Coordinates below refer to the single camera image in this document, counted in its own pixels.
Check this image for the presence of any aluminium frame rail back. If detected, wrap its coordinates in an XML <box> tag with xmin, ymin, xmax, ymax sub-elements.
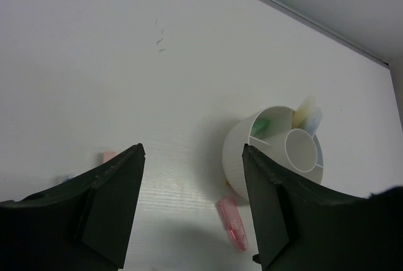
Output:
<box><xmin>258</xmin><ymin>0</ymin><xmax>389</xmax><ymax>68</ymax></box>

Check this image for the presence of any clear blue-cap bottle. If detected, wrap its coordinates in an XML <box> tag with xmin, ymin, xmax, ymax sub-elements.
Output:
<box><xmin>55</xmin><ymin>174</ymin><xmax>74</xmax><ymax>185</ymax></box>

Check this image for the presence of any yellow highlighter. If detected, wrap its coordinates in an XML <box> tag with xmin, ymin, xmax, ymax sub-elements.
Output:
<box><xmin>292</xmin><ymin>95</ymin><xmax>315</xmax><ymax>129</ymax></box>

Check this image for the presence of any pink highlighter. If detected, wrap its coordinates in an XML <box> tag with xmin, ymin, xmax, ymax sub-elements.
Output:
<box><xmin>217</xmin><ymin>197</ymin><xmax>248</xmax><ymax>252</ymax></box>

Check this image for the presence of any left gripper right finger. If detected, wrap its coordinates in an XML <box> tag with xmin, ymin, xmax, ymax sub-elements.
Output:
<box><xmin>242</xmin><ymin>145</ymin><xmax>402</xmax><ymax>268</ymax></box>

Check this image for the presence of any blue highlighter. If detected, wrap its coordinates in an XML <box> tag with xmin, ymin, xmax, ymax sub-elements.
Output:
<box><xmin>304</xmin><ymin>106</ymin><xmax>323</xmax><ymax>137</ymax></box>

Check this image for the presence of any green highlighter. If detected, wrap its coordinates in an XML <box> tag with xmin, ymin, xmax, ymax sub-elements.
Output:
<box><xmin>251</xmin><ymin>118</ymin><xmax>270</xmax><ymax>137</ymax></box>

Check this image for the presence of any white round divided organizer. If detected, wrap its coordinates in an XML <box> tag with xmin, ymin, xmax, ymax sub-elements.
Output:
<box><xmin>222</xmin><ymin>106</ymin><xmax>324</xmax><ymax>201</ymax></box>

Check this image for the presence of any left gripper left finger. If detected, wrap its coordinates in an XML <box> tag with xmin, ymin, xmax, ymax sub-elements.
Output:
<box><xmin>1</xmin><ymin>144</ymin><xmax>145</xmax><ymax>268</ymax></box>

